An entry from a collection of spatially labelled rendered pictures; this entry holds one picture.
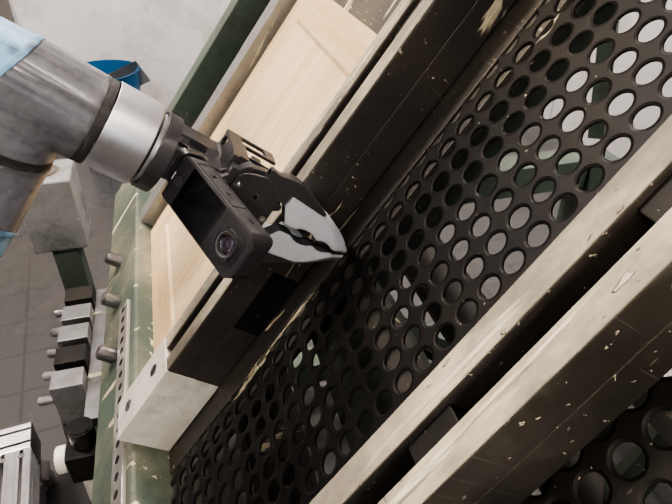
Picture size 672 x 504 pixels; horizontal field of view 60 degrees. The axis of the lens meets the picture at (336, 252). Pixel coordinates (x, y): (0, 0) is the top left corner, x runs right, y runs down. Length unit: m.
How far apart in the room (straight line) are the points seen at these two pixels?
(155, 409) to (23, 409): 1.51
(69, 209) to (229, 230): 1.02
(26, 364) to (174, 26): 2.44
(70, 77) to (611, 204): 0.38
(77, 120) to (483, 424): 0.35
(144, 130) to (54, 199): 0.97
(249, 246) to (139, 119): 0.13
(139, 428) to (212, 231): 0.37
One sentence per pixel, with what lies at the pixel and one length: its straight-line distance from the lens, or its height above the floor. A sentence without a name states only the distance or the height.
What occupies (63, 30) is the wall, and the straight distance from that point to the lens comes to 4.07.
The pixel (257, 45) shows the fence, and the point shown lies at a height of 1.24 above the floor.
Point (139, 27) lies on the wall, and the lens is 4.08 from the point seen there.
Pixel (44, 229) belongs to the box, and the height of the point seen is 0.81.
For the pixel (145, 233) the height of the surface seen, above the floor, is 0.90.
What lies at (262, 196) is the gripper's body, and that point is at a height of 1.27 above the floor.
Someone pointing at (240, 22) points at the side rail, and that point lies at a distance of 1.37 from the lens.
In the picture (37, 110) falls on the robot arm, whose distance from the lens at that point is 0.49.
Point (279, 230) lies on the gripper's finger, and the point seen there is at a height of 1.23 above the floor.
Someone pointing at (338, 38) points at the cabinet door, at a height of 1.31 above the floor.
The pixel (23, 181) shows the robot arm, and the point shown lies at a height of 1.31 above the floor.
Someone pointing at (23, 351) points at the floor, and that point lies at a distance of 2.48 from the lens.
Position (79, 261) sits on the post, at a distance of 1.57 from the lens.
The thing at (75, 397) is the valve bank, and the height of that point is 0.74.
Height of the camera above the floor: 1.52
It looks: 34 degrees down
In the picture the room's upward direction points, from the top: straight up
